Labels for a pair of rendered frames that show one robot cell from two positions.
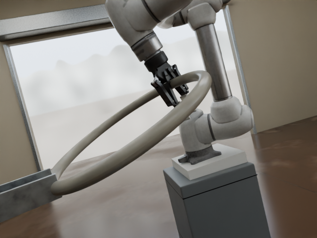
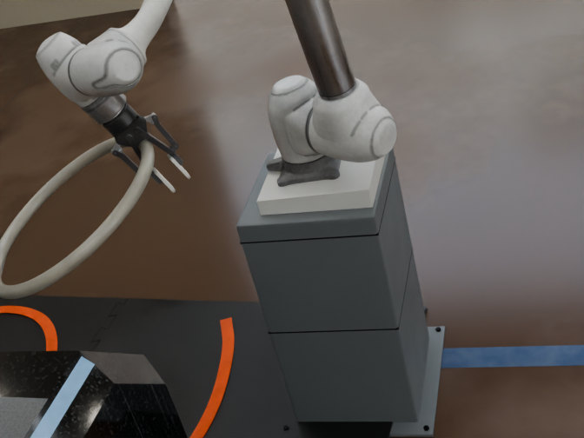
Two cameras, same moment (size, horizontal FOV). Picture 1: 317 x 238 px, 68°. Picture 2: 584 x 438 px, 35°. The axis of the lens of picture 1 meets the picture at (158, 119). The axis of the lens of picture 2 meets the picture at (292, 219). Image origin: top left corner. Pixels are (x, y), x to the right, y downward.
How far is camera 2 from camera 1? 1.80 m
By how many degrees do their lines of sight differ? 42
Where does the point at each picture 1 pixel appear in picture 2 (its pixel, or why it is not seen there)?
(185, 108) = (64, 268)
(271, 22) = not seen: outside the picture
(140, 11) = (71, 89)
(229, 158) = (335, 195)
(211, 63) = (300, 32)
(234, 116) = (340, 136)
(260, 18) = not seen: outside the picture
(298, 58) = not seen: outside the picture
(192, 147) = (284, 155)
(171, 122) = (50, 278)
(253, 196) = (367, 264)
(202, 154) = (299, 170)
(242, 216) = (345, 287)
